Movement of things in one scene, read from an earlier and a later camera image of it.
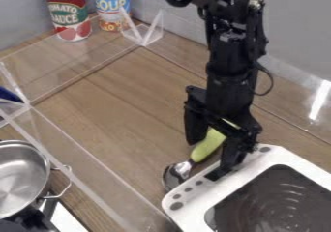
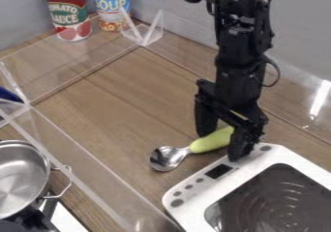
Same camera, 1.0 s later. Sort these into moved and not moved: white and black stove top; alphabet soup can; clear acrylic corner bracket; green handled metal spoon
Moved: green handled metal spoon
Not moved: clear acrylic corner bracket; alphabet soup can; white and black stove top
